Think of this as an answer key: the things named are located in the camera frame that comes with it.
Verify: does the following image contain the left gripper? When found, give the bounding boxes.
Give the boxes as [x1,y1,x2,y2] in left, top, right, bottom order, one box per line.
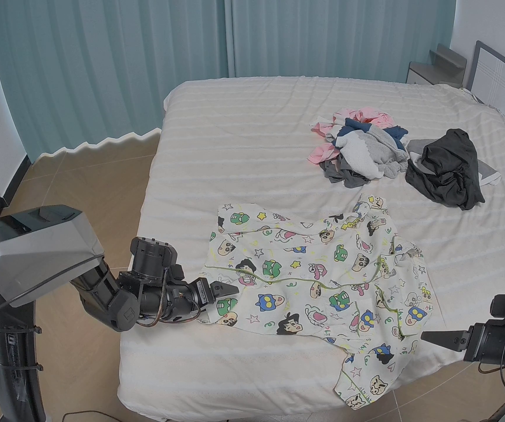
[164,277,240,324]

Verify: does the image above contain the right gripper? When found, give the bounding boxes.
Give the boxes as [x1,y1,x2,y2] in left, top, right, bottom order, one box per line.
[420,321,505,364]

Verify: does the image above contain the white printed pyjama top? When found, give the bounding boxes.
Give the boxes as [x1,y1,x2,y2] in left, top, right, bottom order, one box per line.
[197,194,435,411]

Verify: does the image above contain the pile of clothes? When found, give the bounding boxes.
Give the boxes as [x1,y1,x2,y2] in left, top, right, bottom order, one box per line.
[307,107,409,188]

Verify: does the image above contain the bed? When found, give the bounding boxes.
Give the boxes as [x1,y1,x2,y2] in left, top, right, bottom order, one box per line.
[116,40,505,417]

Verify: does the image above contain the black garment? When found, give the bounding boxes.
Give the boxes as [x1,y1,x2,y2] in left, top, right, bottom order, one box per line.
[405,128,486,211]

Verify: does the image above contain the grey garment with white trim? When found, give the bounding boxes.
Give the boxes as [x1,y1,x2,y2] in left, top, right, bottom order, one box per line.
[406,139,503,186]

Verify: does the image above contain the blue-green curtain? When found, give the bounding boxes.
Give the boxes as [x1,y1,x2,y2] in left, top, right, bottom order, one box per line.
[224,0,457,82]
[0,0,231,161]

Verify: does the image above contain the grey bedside table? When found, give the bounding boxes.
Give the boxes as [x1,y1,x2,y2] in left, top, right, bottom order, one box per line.
[407,43,468,88]

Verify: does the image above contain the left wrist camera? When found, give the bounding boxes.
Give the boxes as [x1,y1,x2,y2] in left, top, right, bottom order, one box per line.
[167,262,187,285]

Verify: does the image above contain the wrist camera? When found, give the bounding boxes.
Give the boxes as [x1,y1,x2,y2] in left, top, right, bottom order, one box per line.
[490,294,505,324]
[167,262,187,285]

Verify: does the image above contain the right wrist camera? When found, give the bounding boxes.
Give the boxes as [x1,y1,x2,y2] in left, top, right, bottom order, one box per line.
[490,294,505,324]

